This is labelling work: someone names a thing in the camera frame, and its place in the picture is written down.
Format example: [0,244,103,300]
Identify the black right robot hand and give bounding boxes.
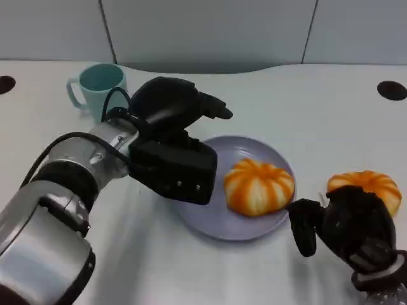
[286,185,399,275]

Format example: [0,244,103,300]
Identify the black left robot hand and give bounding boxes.
[130,76,234,142]

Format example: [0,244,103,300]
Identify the orange white toy bread roll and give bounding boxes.
[223,158,296,218]
[327,170,402,217]

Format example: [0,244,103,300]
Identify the pale green mug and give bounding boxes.
[66,63,130,123]

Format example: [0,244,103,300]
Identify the lilac plate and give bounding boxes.
[176,135,297,241]

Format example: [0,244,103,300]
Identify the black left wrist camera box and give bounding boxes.
[128,135,219,206]

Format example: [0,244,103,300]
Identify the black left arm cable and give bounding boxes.
[19,86,150,191]

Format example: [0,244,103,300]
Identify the black table cable grommet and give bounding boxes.
[0,75,17,95]
[376,80,407,102]

